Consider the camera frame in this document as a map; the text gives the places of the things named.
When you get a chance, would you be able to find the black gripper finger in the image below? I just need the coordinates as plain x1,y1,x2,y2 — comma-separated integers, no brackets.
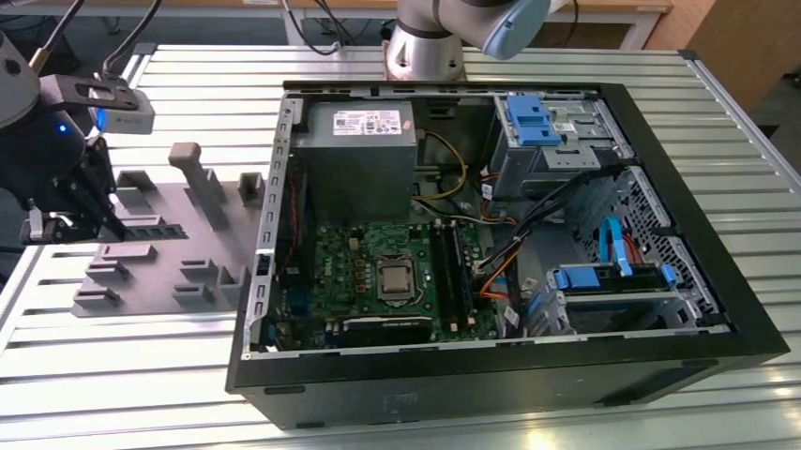
65,136,126,243

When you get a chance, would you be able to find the empty black RAM slot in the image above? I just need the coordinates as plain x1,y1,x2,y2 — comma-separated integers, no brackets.
429,223,457,329

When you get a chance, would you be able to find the grey plastic parts rack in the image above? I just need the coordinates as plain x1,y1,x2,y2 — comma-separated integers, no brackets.
69,142,268,319

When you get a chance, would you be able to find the grey power supply unit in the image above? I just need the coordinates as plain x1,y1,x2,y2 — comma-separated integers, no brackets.
292,100,419,224

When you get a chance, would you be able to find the green motherboard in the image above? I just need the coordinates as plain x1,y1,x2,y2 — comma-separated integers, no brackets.
273,219,501,351

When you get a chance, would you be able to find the CPU socket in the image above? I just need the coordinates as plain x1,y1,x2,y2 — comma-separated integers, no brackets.
369,251,424,309

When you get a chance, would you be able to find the silver CPU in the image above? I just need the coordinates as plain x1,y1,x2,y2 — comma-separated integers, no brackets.
376,265,415,294

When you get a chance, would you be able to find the black graphics card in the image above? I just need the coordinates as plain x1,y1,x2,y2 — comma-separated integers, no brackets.
340,316,433,347

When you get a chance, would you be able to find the blue plastic drive carrier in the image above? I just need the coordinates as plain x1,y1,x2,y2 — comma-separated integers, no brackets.
507,95,557,146

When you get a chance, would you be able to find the metal drive cage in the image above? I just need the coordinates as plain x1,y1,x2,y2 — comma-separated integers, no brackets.
489,93,632,201

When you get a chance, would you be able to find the black open PC case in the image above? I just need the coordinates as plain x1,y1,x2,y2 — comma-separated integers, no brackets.
222,79,791,430

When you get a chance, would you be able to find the hard disk in blue carrier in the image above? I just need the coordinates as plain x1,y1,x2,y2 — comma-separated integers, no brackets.
552,264,675,294

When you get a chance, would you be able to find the metal disk bay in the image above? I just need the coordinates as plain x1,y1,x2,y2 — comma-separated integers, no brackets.
521,276,731,337

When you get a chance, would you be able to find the wooden cabinet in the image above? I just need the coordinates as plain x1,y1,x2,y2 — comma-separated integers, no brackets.
650,0,801,128

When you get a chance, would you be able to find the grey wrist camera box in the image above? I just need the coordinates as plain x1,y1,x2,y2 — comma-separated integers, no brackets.
39,73,156,136

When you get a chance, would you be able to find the black cable brown plug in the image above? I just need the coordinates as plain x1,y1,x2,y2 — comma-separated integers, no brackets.
29,0,88,77

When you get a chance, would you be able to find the black camera cable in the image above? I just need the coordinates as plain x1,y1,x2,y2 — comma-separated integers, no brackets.
101,0,164,82

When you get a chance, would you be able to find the hanging black cable white plug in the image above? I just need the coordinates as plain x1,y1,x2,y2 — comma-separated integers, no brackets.
278,0,344,55

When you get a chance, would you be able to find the yellow wire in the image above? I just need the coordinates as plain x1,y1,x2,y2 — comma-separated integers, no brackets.
411,132,469,202

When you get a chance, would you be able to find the orange wire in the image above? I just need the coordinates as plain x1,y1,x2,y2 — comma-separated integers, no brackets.
479,269,520,301

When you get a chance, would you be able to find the black cable bundle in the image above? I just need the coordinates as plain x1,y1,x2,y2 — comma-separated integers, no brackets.
477,166,627,278

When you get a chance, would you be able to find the blue flat wire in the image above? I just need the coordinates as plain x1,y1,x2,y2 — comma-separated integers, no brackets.
597,217,632,278

